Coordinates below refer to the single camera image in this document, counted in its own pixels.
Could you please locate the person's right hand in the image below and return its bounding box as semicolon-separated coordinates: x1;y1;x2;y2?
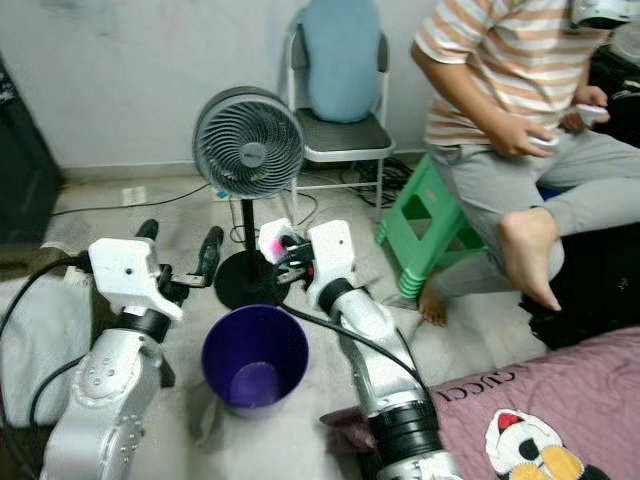
497;116;559;159

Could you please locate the person's left hand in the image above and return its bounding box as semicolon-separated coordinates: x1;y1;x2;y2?
561;102;608;133

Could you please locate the white socket plate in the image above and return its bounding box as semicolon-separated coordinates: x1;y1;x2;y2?
119;186;147;208

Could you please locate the purple waste bin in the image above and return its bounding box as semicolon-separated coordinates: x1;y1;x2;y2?
200;304;312;417

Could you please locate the green plastic stool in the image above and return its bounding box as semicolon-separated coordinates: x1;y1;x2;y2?
375;152;473;301

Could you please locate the black cabinet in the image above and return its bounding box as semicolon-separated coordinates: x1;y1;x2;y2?
0;50;63;246

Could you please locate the grey folding chair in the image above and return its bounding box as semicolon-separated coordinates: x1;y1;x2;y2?
285;18;397;209

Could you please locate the grey cloth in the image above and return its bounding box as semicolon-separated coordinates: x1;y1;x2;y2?
0;275;106;431

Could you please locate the blue cushion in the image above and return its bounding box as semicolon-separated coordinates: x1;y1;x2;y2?
297;0;384;125

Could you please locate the blue plastic bag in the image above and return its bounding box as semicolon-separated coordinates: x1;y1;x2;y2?
535;183;576;201

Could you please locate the black bag heap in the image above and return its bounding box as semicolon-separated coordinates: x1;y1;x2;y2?
518;40;640;351

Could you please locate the person in grey trousers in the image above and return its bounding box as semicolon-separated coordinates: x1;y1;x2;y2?
408;0;640;329

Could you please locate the mauve cartoon mouse quilt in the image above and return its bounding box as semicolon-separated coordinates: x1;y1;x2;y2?
320;340;640;480

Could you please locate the white grey headset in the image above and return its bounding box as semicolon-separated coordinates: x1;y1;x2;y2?
568;0;640;31

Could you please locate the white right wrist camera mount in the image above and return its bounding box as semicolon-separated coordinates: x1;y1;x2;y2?
305;220;361;309

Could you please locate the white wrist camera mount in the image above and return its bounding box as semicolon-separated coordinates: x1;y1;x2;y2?
305;220;361;309
88;238;184;323

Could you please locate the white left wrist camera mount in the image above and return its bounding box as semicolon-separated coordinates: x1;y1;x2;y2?
88;238;184;323

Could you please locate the black cable tangle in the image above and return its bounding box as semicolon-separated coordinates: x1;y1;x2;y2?
300;165;401;201

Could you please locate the grey pedestal fan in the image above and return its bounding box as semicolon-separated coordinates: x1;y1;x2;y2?
192;86;305;312

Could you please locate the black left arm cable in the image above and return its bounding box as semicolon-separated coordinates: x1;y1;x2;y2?
0;255;101;471

